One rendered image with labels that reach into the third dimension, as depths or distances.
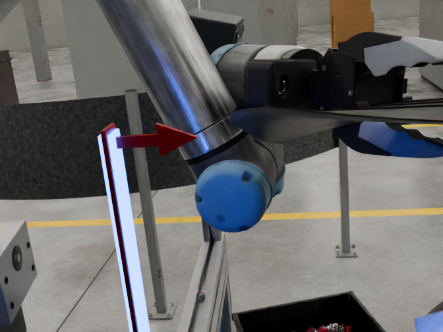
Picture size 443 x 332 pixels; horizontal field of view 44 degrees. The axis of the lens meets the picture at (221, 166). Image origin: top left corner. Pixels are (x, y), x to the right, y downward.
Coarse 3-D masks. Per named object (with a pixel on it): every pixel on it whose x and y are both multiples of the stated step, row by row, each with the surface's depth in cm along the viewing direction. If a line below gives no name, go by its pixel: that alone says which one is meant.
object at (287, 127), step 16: (240, 112) 30; (256, 112) 29; (272, 112) 28; (288, 112) 28; (304, 112) 28; (320, 112) 28; (336, 112) 30; (352, 112) 30; (368, 112) 31; (384, 112) 31; (400, 112) 31; (416, 112) 32; (432, 112) 32; (256, 128) 42; (272, 128) 43; (288, 128) 44; (304, 128) 45; (320, 128) 47
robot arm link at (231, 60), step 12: (228, 48) 67; (240, 48) 66; (252, 48) 64; (216, 60) 68; (228, 60) 66; (240, 60) 64; (228, 72) 65; (240, 72) 63; (228, 84) 66; (240, 84) 63; (240, 96) 65
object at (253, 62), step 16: (256, 64) 47; (272, 64) 47; (288, 64) 49; (304, 64) 53; (256, 80) 47; (272, 80) 47; (288, 80) 49; (304, 80) 53; (256, 96) 47; (272, 96) 47; (288, 96) 50; (304, 96) 54
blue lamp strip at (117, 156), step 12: (120, 156) 39; (120, 168) 39; (120, 180) 39; (120, 192) 39; (120, 204) 39; (120, 216) 40; (132, 216) 42; (132, 228) 41; (132, 240) 41; (132, 252) 41; (132, 264) 41; (132, 276) 41; (132, 288) 41; (144, 300) 44; (144, 312) 43; (144, 324) 43
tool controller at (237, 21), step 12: (192, 12) 101; (204, 12) 108; (216, 12) 115; (204, 24) 92; (216, 24) 91; (228, 24) 91; (240, 24) 103; (204, 36) 92; (216, 36) 92; (228, 36) 92; (240, 36) 106; (216, 48) 93
